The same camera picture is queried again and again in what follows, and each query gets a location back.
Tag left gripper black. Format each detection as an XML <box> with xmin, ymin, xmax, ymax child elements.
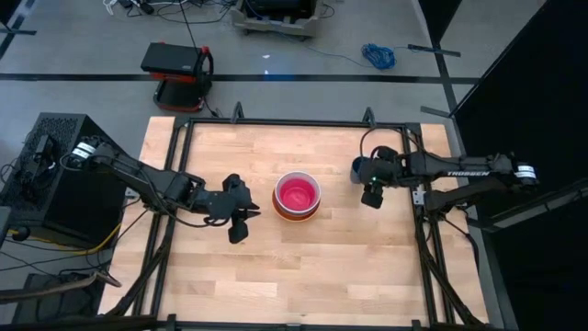
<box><xmin>197</xmin><ymin>173</ymin><xmax>262</xmax><ymax>226</ymax></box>

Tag orange bowl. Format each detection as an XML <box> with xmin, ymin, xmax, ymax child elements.
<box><xmin>271</xmin><ymin>197</ymin><xmax>322</xmax><ymax>223</ymax></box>

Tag pink bowl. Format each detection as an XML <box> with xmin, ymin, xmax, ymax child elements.
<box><xmin>278</xmin><ymin>177</ymin><xmax>318</xmax><ymax>212</ymax></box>

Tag white bowl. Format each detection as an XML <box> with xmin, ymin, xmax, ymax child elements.
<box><xmin>274</xmin><ymin>170</ymin><xmax>322</xmax><ymax>217</ymax></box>

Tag black floor bar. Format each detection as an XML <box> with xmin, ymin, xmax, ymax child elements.
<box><xmin>407</xmin><ymin>43</ymin><xmax>462</xmax><ymax>59</ymax></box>

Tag red rolling stand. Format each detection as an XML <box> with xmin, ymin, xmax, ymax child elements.
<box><xmin>153</xmin><ymin>44</ymin><xmax>215</xmax><ymax>113</ymax></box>

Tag black computer tower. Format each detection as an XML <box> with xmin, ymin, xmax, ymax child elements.
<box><xmin>0</xmin><ymin>112</ymin><xmax>128</xmax><ymax>245</ymax></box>

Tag black curtain partition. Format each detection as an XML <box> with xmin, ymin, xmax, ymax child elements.
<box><xmin>452</xmin><ymin>0</ymin><xmax>588</xmax><ymax>331</ymax></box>

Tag black room divider panel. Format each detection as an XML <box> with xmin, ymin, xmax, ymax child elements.
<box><xmin>416</xmin><ymin>0</ymin><xmax>465</xmax><ymax>45</ymax></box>

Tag black floor box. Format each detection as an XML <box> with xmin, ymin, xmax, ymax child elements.
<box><xmin>11</xmin><ymin>273</ymin><xmax>109</xmax><ymax>325</ymax></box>

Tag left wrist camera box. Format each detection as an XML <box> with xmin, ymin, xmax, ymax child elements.
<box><xmin>228</xmin><ymin>218</ymin><xmax>250</xmax><ymax>245</ymax></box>

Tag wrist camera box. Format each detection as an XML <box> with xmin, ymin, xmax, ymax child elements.
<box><xmin>360</xmin><ymin>182</ymin><xmax>385</xmax><ymax>210</ymax></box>
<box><xmin>228</xmin><ymin>218</ymin><xmax>250</xmax><ymax>245</ymax></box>

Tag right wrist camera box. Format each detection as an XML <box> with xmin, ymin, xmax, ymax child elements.
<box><xmin>360</xmin><ymin>182</ymin><xmax>385</xmax><ymax>210</ymax></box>

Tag black metal table frame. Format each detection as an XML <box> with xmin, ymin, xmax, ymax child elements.
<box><xmin>105</xmin><ymin>100</ymin><xmax>481</xmax><ymax>331</ymax></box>

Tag blue cable coil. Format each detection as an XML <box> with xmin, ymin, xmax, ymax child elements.
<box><xmin>293</xmin><ymin>36</ymin><xmax>410</xmax><ymax>71</ymax></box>

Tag yellow cable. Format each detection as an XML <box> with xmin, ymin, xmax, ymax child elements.
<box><xmin>6</xmin><ymin>221</ymin><xmax>124</xmax><ymax>257</ymax></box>

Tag black hanging cable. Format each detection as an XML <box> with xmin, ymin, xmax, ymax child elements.
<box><xmin>176</xmin><ymin>0</ymin><xmax>206</xmax><ymax>52</ymax></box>

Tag brown braided cable sleeve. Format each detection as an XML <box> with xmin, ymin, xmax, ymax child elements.
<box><xmin>0</xmin><ymin>269</ymin><xmax>123</xmax><ymax>305</ymax></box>

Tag tangled floor cables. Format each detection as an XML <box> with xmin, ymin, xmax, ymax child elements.
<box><xmin>101</xmin><ymin>0</ymin><xmax>235</xmax><ymax>25</ymax></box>

